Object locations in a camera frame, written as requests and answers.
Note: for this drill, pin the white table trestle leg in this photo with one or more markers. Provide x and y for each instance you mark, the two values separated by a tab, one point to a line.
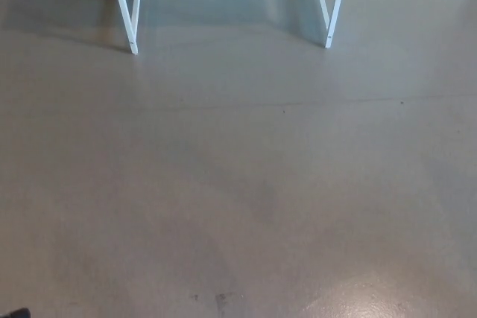
133	31
331	24

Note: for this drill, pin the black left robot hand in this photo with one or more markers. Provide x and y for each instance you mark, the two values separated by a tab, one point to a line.
21	313

